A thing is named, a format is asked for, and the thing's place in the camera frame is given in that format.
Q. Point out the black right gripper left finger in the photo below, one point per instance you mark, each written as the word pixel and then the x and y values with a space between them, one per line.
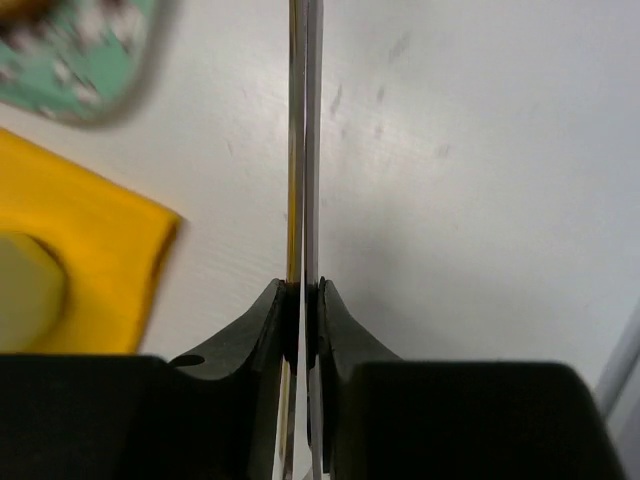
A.
pixel 229 395

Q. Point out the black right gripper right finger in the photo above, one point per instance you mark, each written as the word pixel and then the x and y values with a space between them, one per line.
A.
pixel 338 347

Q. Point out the metal serving tongs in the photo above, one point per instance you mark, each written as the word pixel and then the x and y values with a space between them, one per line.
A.
pixel 302 282

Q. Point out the yellow cartoon placemat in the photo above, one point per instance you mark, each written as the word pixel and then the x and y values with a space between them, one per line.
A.
pixel 112 244

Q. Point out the pale yellow mug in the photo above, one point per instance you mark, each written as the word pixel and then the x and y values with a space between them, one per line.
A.
pixel 33 291

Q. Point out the green floral tray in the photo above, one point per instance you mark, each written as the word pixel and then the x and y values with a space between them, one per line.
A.
pixel 77 61

